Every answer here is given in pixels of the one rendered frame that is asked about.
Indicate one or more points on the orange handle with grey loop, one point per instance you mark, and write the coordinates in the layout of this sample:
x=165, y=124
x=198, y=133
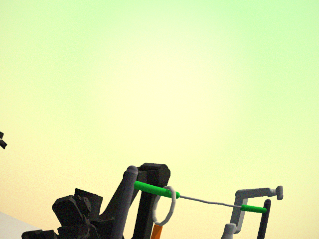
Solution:
x=156, y=233

